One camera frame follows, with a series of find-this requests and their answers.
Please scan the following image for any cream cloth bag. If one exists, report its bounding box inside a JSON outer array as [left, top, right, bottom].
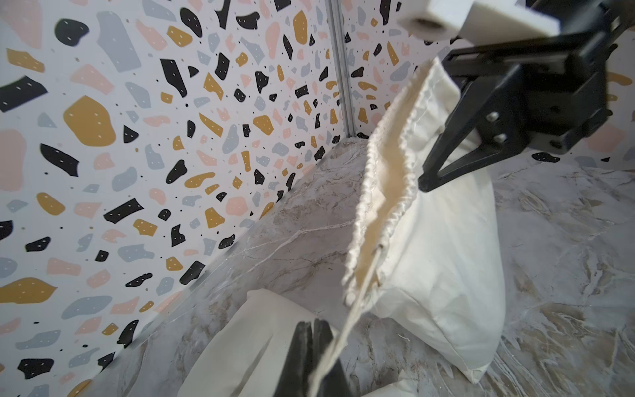
[[339, 59, 506, 383]]

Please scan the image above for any aluminium corner post right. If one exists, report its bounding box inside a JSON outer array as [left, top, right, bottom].
[[325, 0, 357, 138]]

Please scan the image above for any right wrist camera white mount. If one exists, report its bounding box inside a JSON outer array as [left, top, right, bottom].
[[397, 0, 561, 46]]

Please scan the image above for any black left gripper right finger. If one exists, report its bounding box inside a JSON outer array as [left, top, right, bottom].
[[312, 319, 352, 397]]

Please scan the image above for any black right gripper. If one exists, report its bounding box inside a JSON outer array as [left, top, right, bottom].
[[418, 1, 620, 192]]

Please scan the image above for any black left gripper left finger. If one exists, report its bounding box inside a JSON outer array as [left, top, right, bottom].
[[273, 322, 314, 397]]

